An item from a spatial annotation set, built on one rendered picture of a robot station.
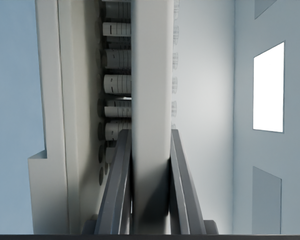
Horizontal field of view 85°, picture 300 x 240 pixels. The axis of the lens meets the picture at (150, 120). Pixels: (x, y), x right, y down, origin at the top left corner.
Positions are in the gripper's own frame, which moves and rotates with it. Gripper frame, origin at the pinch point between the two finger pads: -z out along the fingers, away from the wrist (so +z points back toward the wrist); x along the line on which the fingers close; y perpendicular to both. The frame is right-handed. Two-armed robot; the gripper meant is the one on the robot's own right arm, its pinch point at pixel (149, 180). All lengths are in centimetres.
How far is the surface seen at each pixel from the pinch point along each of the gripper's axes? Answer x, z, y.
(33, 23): 113, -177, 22
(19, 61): 112, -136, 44
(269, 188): -174, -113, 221
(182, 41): -65, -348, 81
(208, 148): -119, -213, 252
